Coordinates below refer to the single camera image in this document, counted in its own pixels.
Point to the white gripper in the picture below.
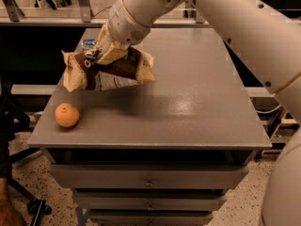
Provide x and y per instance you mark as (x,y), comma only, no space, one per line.
(128,24)

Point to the crushed blue silver can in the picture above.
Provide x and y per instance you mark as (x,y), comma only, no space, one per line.
(88,44)

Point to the black office chair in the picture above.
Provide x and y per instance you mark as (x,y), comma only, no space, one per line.
(14,120)

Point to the grey drawer cabinet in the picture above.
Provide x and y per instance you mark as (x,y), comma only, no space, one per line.
(162,153)

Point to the metal railing frame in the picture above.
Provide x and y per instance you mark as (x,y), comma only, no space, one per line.
(84,13)

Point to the orange fruit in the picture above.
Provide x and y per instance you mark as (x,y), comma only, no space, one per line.
(66,115)

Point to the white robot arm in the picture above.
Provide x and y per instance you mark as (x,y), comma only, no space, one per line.
(269,44)

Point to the person's leg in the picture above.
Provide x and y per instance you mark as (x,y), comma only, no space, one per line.
(9,216)

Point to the brown chip bag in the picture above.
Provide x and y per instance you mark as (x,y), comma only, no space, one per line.
(82,73)

